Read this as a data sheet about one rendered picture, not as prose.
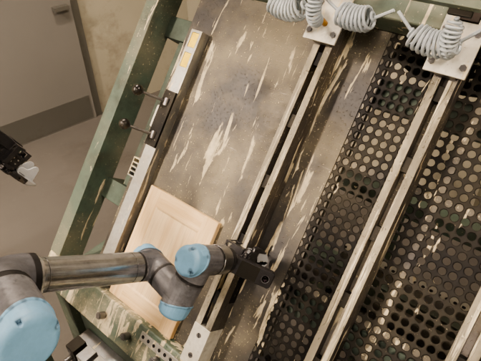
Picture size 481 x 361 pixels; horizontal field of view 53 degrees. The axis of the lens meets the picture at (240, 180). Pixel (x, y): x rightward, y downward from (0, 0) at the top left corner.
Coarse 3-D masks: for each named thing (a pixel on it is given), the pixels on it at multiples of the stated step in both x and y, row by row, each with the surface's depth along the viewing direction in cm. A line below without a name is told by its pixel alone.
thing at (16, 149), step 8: (0, 136) 128; (8, 136) 131; (0, 144) 129; (8, 144) 130; (16, 144) 131; (0, 152) 130; (8, 152) 131; (16, 152) 131; (24, 152) 136; (0, 160) 130; (8, 160) 130; (16, 160) 133; (24, 160) 134; (0, 168) 130; (8, 168) 132
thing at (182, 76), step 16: (192, 32) 161; (192, 48) 160; (192, 64) 161; (176, 80) 162; (176, 112) 164; (160, 144) 164; (144, 160) 165; (144, 176) 164; (128, 192) 167; (144, 192) 167; (128, 208) 166; (128, 224) 167; (112, 240) 168
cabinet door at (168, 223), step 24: (144, 216) 164; (168, 216) 159; (192, 216) 154; (144, 240) 163; (168, 240) 158; (192, 240) 153; (120, 288) 166; (144, 288) 161; (144, 312) 159; (168, 336) 153
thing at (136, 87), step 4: (136, 84) 156; (132, 88) 155; (136, 88) 155; (140, 88) 155; (136, 92) 155; (140, 92) 156; (144, 92) 157; (148, 92) 158; (152, 96) 159; (156, 96) 160; (160, 100) 160; (164, 100) 161; (168, 100) 161; (164, 104) 161
